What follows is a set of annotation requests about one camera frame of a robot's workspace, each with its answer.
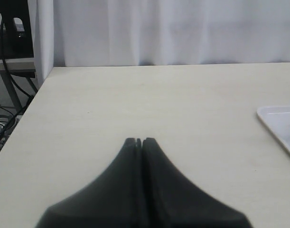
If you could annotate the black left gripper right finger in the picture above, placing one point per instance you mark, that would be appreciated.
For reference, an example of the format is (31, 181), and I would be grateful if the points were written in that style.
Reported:
(174, 201)

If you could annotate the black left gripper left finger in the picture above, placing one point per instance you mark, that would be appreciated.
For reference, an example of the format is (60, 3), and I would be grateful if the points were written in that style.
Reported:
(112, 200)

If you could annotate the white plastic tray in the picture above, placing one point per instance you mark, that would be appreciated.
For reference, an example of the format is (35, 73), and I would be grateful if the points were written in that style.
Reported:
(277, 120)

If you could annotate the power strip on floor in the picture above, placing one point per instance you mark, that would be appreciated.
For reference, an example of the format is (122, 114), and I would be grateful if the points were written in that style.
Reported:
(6, 126)

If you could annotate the background side table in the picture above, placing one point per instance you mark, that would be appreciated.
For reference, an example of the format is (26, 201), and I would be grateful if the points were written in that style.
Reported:
(17, 65)

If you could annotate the white backdrop curtain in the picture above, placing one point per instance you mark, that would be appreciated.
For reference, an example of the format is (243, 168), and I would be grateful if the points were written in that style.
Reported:
(91, 33)

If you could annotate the dark equipment on side table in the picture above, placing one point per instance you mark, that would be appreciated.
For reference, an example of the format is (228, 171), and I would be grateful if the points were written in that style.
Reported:
(17, 36)

